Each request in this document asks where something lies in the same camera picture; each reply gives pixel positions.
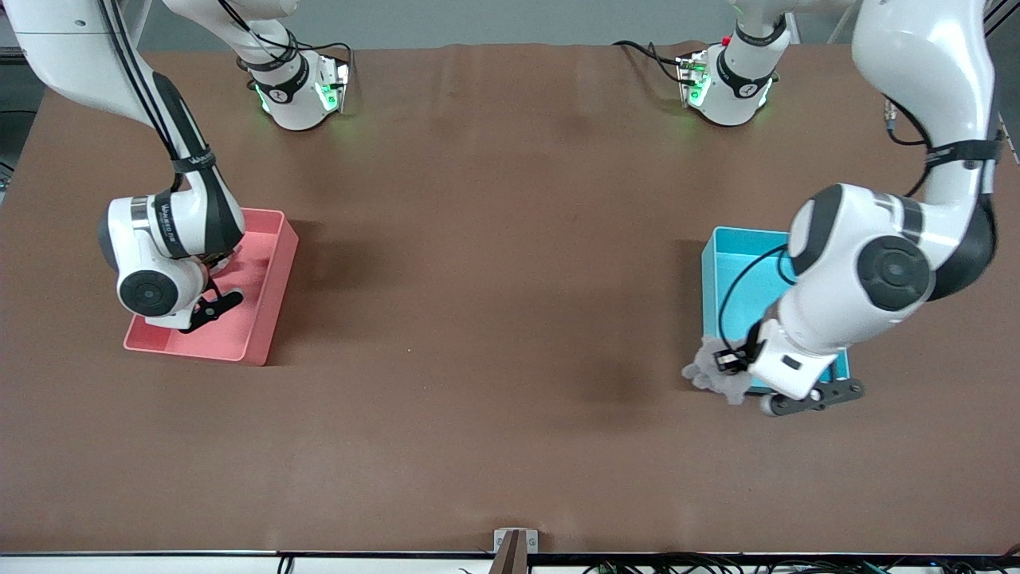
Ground grey plush toy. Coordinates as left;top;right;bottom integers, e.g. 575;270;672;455
681;335;754;406

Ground blue plastic box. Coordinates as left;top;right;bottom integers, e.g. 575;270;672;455
701;226;852;397

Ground pink plastic box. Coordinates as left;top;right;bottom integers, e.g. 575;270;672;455
123;207;300;367

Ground brown table cover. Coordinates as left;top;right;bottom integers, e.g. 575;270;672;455
0;41;1020;555

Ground metal base connector plate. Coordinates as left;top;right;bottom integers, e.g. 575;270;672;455
315;57;351;114
676;49;712;108

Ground white table edge strip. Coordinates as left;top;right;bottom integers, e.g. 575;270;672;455
0;550;1020;574

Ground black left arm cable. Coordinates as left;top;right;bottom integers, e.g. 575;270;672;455
717;94;933;360

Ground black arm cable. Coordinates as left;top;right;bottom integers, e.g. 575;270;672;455
717;94;933;360
97;0;218;192

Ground metal clamp bracket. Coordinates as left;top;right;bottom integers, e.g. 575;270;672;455
492;528;539;574

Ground black base cable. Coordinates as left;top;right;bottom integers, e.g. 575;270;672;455
291;38;353;69
612;40;688;85

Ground aluminium frame profile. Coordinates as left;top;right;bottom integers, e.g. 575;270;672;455
987;0;1020;37

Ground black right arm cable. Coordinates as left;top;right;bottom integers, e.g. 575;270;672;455
97;0;218;192

